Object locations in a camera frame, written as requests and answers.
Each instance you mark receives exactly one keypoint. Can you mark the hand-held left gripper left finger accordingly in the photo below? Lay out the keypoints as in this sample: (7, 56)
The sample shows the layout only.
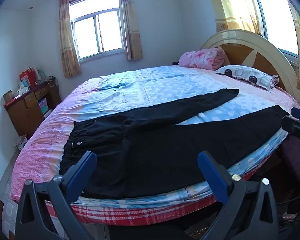
(83, 175)

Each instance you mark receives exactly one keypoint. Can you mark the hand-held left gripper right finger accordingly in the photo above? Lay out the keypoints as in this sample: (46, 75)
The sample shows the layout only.
(212, 177)

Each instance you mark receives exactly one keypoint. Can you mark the black pants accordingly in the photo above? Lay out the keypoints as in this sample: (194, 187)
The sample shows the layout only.
(165, 150)

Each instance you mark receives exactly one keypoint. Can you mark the dark purple ribbed clothing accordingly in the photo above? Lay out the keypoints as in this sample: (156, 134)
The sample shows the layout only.
(292, 160)

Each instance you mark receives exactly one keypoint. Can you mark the red plaid mattress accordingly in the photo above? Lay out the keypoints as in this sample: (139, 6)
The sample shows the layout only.
(120, 212)

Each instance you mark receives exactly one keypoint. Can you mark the patterned grey white pillow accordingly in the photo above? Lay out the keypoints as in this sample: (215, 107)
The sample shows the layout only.
(247, 76)

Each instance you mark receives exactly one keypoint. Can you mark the small cardboard box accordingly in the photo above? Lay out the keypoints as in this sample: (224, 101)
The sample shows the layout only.
(20, 142)

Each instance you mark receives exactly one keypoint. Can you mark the cream and wood headboard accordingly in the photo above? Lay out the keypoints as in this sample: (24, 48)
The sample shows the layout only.
(260, 52)

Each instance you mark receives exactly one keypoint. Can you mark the stack of blue packets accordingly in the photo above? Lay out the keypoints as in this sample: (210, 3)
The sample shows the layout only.
(43, 107)

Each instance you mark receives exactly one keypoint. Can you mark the brown wooden desk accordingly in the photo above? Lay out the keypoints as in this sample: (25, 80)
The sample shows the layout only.
(27, 112)

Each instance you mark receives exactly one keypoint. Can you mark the round bed with blue-pink sheet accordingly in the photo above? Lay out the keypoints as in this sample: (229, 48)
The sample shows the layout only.
(145, 87)

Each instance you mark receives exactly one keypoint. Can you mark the open cardboard box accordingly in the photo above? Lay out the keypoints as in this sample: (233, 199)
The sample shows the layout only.
(8, 97)

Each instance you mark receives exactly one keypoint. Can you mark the red bag on cabinet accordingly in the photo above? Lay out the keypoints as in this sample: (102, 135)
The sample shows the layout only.
(27, 76)

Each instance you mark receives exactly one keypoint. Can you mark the pink floral folded blanket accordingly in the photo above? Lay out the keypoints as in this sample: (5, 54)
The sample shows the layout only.
(200, 58)

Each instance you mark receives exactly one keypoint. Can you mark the sliding window with frame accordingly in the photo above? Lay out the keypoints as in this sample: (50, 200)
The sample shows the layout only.
(277, 17)
(97, 30)

